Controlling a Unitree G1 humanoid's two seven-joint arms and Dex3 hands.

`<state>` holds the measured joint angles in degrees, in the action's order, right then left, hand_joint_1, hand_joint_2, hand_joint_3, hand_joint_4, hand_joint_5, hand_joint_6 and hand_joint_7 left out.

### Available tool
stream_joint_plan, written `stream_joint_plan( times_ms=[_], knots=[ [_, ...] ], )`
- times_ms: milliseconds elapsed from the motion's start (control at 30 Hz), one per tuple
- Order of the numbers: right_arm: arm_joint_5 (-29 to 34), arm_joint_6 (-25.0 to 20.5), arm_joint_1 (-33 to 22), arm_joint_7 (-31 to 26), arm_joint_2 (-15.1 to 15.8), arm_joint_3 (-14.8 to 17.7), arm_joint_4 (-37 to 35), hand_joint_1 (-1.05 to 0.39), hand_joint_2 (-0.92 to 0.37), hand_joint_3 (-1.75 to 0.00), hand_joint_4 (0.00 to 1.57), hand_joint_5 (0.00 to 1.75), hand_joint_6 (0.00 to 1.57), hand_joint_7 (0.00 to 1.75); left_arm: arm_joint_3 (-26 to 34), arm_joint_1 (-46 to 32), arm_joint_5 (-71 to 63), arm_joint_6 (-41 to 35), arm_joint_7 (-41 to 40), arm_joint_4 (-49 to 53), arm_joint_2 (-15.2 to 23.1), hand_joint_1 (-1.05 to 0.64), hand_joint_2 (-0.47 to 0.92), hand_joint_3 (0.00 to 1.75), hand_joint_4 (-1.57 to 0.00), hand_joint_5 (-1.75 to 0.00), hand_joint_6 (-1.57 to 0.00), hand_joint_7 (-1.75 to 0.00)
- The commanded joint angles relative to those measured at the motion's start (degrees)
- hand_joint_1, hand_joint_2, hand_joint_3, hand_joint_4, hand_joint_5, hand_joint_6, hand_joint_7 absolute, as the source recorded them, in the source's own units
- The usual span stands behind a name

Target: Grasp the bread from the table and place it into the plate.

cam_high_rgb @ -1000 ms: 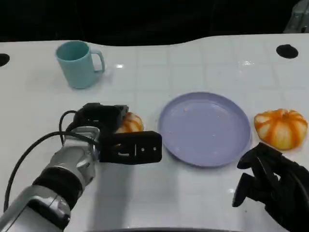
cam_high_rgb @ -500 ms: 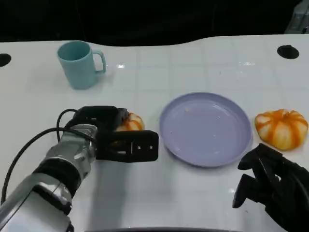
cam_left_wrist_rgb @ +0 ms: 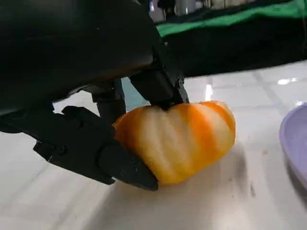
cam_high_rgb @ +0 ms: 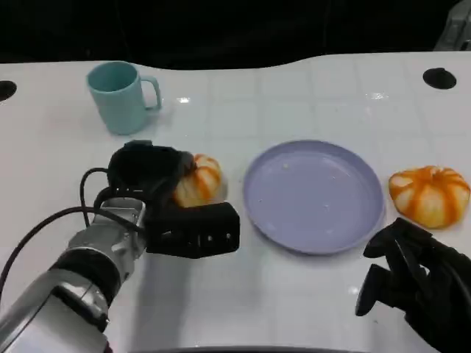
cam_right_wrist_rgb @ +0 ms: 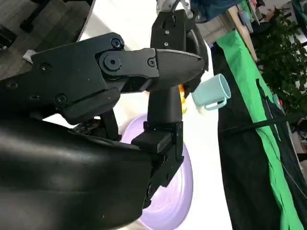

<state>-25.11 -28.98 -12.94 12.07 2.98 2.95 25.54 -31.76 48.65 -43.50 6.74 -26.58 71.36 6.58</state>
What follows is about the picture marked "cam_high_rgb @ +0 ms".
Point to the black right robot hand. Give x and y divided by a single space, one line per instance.
441 287

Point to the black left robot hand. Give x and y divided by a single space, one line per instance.
143 165

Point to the orange and white bread roll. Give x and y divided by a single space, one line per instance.
428 196
200 182

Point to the pale green mug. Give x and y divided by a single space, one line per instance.
119 108

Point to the lilac plate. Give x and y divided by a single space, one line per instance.
312 198

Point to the grey background machine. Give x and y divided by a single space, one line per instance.
456 27

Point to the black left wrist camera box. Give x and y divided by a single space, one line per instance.
191 228

